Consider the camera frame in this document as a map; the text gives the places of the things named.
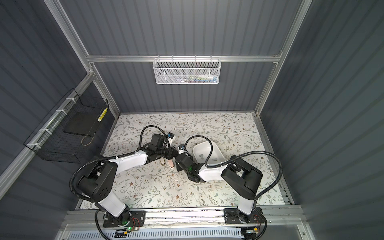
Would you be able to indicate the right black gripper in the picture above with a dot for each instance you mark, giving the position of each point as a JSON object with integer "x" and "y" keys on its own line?
{"x": 178, "y": 167}

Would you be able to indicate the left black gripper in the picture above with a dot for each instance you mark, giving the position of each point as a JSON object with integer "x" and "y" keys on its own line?
{"x": 171, "y": 153}

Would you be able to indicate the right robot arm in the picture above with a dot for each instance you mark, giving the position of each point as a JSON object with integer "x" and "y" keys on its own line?
{"x": 242, "y": 177}

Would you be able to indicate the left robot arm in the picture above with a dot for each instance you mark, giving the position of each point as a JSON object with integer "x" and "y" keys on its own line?
{"x": 97, "y": 178}

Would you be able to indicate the white plastic tray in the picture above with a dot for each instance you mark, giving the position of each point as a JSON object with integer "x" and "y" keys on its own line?
{"x": 202, "y": 150}

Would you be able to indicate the yellow marker pen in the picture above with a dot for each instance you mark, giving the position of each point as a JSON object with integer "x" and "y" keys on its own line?
{"x": 103, "y": 113}

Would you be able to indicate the white vent strip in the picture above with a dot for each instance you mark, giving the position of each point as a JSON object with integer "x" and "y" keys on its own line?
{"x": 176, "y": 234}

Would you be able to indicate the black foam pad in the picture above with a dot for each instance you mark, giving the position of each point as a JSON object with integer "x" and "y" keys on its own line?
{"x": 83, "y": 124}

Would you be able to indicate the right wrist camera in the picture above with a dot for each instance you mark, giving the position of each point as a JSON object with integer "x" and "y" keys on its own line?
{"x": 181, "y": 148}

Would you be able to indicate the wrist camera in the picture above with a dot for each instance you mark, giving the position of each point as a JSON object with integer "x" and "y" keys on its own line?
{"x": 171, "y": 138}
{"x": 181, "y": 148}

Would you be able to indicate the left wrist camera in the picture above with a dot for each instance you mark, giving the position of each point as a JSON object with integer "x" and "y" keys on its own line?
{"x": 171, "y": 138}

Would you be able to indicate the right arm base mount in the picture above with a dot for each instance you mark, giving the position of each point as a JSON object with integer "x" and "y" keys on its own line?
{"x": 243, "y": 216}

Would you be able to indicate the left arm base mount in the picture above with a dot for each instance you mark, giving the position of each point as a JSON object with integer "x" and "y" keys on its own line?
{"x": 134, "y": 219}

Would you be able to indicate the white wire wall basket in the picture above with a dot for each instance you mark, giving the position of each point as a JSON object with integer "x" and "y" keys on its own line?
{"x": 195, "y": 72}

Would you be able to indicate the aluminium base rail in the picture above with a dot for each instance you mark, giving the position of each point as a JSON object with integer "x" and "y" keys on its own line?
{"x": 194, "y": 217}

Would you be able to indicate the black wire side basket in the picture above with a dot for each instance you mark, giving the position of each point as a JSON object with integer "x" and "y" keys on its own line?
{"x": 72, "y": 134}

